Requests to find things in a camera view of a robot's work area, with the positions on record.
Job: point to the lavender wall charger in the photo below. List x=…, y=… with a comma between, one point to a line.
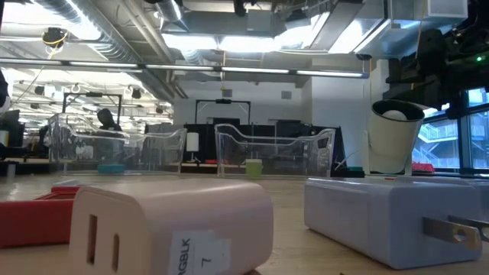
x=483, y=198
x=363, y=214

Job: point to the small green plug adapter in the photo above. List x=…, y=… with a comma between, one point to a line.
x=254, y=169

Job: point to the teal rectangular device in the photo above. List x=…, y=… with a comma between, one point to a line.
x=111, y=169

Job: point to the red digital thermometer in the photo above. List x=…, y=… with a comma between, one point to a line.
x=34, y=221

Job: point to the large glass window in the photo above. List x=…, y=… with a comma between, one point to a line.
x=439, y=149

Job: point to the small red object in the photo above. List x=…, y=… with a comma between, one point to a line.
x=422, y=167

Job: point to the small green object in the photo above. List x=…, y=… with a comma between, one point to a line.
x=355, y=169

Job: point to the long ceiling light strip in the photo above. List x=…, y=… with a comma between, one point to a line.
x=248, y=70

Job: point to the clear plastic bin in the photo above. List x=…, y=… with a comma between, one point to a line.
x=76, y=137
x=229, y=153

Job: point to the white cylindrical lamp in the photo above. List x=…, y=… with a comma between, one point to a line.
x=192, y=142

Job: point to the person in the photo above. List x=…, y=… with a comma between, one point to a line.
x=107, y=120

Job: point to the silver ventilation duct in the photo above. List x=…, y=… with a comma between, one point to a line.
x=382, y=34

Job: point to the grey wall panel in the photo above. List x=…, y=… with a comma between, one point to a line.
x=286, y=94
x=227, y=93

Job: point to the pink wall charger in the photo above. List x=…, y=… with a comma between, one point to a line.
x=172, y=206

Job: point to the round silver duct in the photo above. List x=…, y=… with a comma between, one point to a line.
x=114, y=46

